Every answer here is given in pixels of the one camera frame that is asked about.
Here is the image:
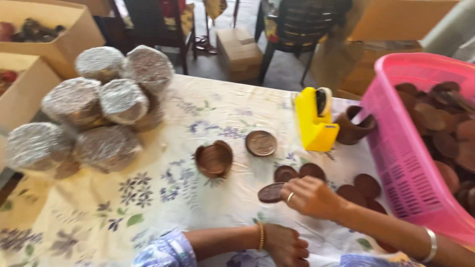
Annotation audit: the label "heap of brown clay discs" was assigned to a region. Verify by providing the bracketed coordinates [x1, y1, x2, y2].
[394, 81, 475, 219]

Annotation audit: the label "floral tablecloth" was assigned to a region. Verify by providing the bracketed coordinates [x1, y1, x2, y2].
[0, 74, 475, 267]

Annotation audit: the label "pile of foil-wrapped stacks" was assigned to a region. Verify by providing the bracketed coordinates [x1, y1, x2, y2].
[7, 45, 176, 181]

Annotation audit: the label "silver bangle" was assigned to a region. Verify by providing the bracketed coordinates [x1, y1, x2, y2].
[419, 226, 438, 264]

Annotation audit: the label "brown clay cup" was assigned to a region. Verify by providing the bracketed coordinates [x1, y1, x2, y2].
[334, 105, 377, 146]

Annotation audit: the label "small closed cardboard box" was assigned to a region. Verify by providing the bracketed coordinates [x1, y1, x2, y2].
[216, 27, 264, 83]

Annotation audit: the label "rimmed brown clay lid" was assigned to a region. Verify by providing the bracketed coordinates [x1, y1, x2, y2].
[245, 130, 278, 157]

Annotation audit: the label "cardboard box with red items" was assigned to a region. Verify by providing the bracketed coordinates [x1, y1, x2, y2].
[0, 52, 62, 172]

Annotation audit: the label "broken brown clay bowl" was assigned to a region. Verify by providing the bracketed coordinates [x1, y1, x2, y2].
[194, 140, 234, 179]

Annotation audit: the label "cardboard box with dark items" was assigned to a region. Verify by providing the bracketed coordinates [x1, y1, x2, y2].
[0, 0, 107, 79]

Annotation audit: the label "pink plastic basket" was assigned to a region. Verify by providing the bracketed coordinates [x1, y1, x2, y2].
[357, 52, 475, 248]

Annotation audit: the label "yellow tape dispenser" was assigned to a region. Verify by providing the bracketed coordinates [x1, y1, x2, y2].
[295, 87, 340, 153]

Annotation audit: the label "dark wooden chair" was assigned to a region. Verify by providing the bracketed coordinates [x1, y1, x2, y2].
[108, 0, 198, 75]

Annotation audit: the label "large cardboard box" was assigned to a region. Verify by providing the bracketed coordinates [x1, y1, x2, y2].
[311, 0, 461, 98]

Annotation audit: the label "person's left hand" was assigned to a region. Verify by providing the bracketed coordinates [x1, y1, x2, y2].
[263, 223, 311, 267]

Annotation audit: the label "black plastic chair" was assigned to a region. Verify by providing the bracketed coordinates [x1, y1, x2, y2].
[255, 0, 354, 88]

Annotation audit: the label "person's right hand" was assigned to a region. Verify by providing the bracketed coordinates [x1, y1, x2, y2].
[280, 176, 348, 222]

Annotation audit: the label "blue floral garment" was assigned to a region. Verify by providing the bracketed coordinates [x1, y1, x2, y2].
[132, 229, 425, 267]

